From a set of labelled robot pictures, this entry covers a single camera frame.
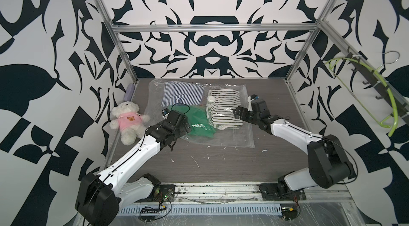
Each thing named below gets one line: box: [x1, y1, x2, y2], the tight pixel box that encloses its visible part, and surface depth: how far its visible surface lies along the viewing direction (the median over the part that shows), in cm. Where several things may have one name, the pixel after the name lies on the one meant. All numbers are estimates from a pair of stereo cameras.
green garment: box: [167, 104, 217, 139], surface depth 93 cm
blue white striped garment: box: [161, 81, 204, 107], surface depth 107 cm
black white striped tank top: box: [205, 87, 243, 131], surface depth 101 cm
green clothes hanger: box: [324, 57, 399, 137], surface depth 58 cm
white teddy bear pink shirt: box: [109, 101, 151, 146], surface depth 93 cm
